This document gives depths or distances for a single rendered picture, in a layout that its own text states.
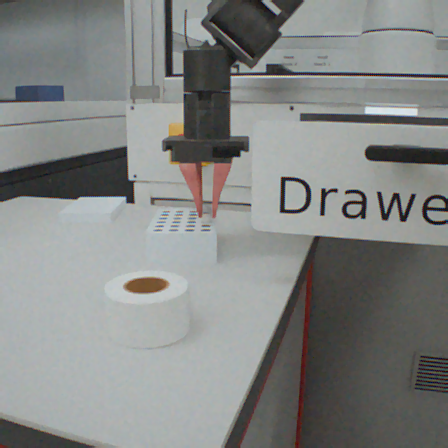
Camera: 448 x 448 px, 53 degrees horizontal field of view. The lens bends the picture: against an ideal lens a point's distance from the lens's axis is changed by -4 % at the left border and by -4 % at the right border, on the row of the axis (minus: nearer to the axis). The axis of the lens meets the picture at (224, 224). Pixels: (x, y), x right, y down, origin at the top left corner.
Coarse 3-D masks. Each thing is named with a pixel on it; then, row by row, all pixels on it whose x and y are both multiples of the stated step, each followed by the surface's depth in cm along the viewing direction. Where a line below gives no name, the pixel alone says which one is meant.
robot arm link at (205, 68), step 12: (192, 48) 52; (204, 48) 51; (216, 48) 51; (192, 60) 51; (204, 60) 51; (216, 60) 51; (228, 60) 52; (192, 72) 52; (204, 72) 51; (216, 72) 52; (228, 72) 53; (192, 84) 52; (204, 84) 52; (216, 84) 52; (228, 84) 53; (204, 96) 53
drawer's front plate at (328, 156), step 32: (256, 128) 45; (288, 128) 44; (320, 128) 43; (352, 128) 42; (384, 128) 41; (416, 128) 40; (256, 160) 45; (288, 160) 45; (320, 160) 44; (352, 160) 43; (256, 192) 46; (288, 192) 45; (320, 192) 44; (384, 192) 43; (416, 192) 42; (256, 224) 47; (288, 224) 46; (320, 224) 45; (352, 224) 44; (384, 224) 43; (416, 224) 42
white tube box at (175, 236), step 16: (160, 224) 58; (176, 224) 58; (192, 224) 58; (208, 224) 58; (160, 240) 54; (176, 240) 54; (192, 240) 54; (208, 240) 54; (160, 256) 55; (176, 256) 55; (192, 256) 55; (208, 256) 55
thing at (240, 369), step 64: (0, 256) 57; (64, 256) 57; (128, 256) 57; (256, 256) 57; (0, 320) 40; (64, 320) 40; (192, 320) 41; (256, 320) 41; (0, 384) 30; (64, 384) 31; (128, 384) 31; (192, 384) 31; (256, 384) 33
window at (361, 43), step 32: (192, 0) 78; (320, 0) 72; (352, 0) 70; (384, 0) 69; (416, 0) 68; (192, 32) 79; (288, 32) 75; (320, 32) 73; (352, 32) 72; (384, 32) 70; (416, 32) 69; (288, 64) 76; (320, 64) 74; (352, 64) 73; (384, 64) 71; (416, 64) 70
